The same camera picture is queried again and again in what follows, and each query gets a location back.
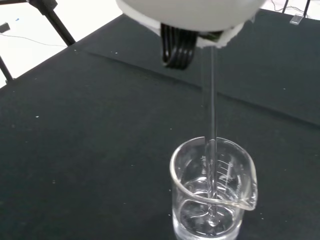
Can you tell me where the small clear cloth clip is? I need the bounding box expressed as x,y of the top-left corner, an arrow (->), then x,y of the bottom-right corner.
289,14 -> 304,26

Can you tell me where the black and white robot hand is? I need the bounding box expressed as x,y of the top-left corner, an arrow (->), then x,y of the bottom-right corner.
115,0 -> 267,70

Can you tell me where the black bench cloth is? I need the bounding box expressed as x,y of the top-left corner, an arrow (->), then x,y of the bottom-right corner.
0,8 -> 320,240

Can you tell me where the thin grey floor cable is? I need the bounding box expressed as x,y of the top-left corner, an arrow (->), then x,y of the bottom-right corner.
0,31 -> 68,48

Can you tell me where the thick black tripod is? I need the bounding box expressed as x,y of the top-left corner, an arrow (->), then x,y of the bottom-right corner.
0,0 -> 77,86

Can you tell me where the clear glass beaker with water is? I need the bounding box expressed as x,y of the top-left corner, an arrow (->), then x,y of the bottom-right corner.
169,136 -> 258,240

